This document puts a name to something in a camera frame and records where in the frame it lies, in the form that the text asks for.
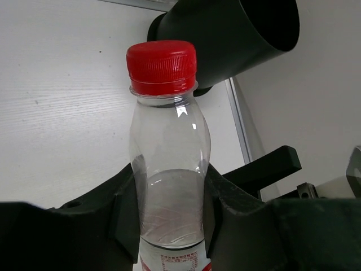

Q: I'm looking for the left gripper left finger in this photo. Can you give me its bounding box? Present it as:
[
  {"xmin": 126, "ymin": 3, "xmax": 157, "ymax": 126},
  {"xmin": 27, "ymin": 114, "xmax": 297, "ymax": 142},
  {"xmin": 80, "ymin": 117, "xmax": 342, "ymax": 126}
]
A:
[{"xmin": 1, "ymin": 165, "xmax": 140, "ymax": 270}]

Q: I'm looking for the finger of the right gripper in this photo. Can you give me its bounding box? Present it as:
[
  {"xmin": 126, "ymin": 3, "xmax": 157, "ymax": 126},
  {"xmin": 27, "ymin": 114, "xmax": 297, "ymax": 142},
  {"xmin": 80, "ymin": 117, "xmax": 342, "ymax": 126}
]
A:
[{"xmin": 223, "ymin": 146, "xmax": 302, "ymax": 199}]

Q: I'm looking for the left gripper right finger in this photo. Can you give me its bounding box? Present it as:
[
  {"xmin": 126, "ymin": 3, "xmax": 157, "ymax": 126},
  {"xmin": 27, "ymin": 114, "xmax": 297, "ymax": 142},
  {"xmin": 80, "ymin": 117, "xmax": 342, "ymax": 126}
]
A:
[{"xmin": 204, "ymin": 167, "xmax": 360, "ymax": 270}]

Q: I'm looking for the clear bottle red label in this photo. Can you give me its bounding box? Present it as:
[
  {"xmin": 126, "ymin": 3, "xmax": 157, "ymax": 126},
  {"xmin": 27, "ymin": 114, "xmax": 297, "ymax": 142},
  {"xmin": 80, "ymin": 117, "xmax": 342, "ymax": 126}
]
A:
[{"xmin": 126, "ymin": 40, "xmax": 212, "ymax": 270}]

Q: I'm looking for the black cylindrical bin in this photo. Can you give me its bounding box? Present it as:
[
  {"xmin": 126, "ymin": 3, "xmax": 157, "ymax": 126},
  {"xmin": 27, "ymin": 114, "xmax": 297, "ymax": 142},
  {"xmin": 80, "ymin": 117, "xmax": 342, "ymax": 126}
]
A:
[{"xmin": 147, "ymin": 0, "xmax": 300, "ymax": 97}]

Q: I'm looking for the right aluminium rail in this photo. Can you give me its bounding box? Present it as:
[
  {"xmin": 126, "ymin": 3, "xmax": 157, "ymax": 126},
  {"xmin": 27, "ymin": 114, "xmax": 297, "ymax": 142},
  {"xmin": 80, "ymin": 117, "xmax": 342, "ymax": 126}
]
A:
[{"xmin": 225, "ymin": 77, "xmax": 253, "ymax": 164}]

